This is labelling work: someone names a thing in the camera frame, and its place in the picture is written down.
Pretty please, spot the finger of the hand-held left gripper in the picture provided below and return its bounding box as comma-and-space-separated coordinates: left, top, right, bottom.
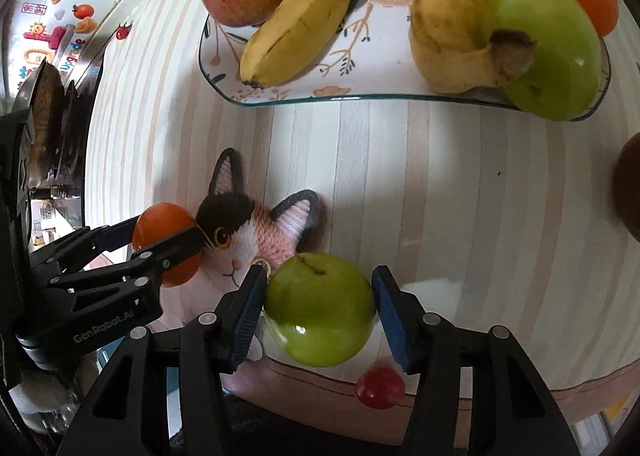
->
30, 217, 143, 271
45, 225, 205, 312

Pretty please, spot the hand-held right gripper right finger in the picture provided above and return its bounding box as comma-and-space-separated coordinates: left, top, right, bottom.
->
371, 264, 583, 456

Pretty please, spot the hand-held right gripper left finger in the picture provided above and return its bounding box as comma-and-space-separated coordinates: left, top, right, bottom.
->
57, 263, 271, 456

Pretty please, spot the small orange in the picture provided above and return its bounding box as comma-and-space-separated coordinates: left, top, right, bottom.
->
131, 202, 203, 288

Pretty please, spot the green apple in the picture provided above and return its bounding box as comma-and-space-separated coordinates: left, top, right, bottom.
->
482, 0, 603, 119
262, 252, 377, 369

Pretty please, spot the oval floral ceramic plate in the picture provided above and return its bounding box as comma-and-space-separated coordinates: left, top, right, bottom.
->
197, 0, 613, 123

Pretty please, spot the yellow banana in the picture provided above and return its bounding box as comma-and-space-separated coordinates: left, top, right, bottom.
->
239, 0, 358, 89
408, 0, 538, 94

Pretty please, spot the red cherry tomato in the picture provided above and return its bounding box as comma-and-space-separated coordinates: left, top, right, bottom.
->
355, 367, 407, 410

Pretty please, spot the striped cat print tablecloth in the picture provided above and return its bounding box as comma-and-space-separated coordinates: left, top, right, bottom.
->
82, 0, 640, 437

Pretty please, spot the dark red apple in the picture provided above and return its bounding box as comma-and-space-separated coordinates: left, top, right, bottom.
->
616, 131, 640, 243

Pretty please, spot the colourful wall sticker set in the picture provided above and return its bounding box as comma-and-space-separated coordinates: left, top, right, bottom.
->
12, 0, 98, 87

